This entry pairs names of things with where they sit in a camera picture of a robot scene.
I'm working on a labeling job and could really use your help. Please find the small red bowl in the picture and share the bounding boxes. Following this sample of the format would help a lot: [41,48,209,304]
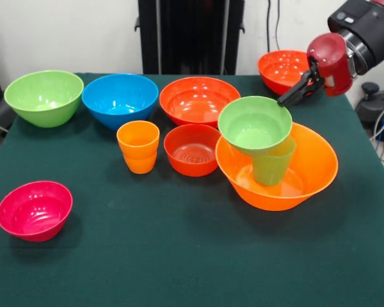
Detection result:
[163,123,223,177]

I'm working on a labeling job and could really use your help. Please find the large orange bowl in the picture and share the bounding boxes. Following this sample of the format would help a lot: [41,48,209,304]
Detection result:
[214,122,339,212]

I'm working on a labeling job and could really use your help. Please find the orange cup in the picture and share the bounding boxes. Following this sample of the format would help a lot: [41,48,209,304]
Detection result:
[116,120,161,175]

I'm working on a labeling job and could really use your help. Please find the green cup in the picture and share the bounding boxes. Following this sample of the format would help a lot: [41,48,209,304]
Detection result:
[252,136,298,187]

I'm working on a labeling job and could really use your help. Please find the white and blue cable bundle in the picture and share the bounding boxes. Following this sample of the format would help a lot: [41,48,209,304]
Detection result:
[369,99,384,173]

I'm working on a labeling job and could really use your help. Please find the large red bowl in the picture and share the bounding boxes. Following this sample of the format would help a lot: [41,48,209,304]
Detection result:
[257,49,312,96]
[159,76,242,128]

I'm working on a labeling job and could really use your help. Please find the dark green table cloth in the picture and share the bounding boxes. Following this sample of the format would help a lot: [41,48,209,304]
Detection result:
[0,72,384,307]

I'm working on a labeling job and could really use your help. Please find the small green bowl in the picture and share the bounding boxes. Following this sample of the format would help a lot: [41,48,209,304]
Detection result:
[217,95,294,158]

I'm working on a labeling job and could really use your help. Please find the thick black wall cable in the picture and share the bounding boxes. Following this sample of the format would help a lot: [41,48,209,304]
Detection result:
[266,0,273,54]

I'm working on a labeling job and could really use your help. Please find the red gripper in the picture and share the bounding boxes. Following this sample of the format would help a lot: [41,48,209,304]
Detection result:
[276,33,359,107]

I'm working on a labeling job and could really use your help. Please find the pink bowl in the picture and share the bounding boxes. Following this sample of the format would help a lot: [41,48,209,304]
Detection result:
[0,180,74,242]

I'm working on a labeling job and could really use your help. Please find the thin black wall cable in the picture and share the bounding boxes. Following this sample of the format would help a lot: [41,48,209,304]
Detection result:
[275,0,282,52]

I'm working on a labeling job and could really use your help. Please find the blue bowl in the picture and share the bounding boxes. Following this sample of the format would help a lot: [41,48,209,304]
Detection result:
[81,73,159,131]

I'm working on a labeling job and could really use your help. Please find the large green bowl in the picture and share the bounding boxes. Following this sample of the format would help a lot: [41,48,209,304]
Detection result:
[3,70,84,129]

